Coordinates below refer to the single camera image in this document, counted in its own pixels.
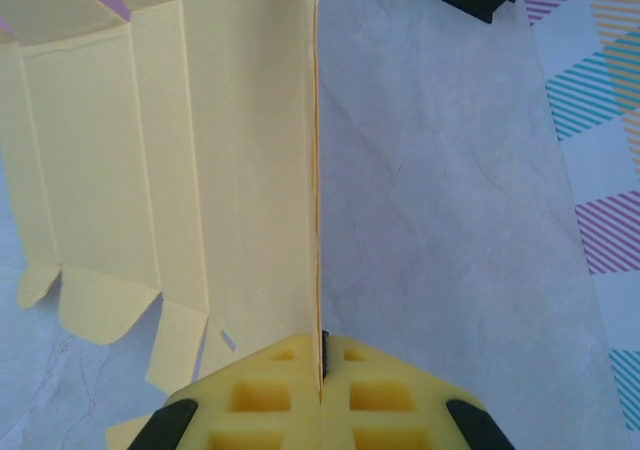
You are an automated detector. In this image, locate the yellow paper box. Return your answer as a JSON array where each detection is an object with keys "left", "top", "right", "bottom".
[{"left": 0, "top": 0, "right": 324, "bottom": 450}]

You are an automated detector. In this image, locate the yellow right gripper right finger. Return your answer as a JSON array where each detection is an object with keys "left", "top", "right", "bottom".
[{"left": 319, "top": 330, "right": 516, "bottom": 450}]

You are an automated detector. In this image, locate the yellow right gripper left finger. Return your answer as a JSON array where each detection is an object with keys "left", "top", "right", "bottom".
[{"left": 130, "top": 333, "right": 321, "bottom": 450}]

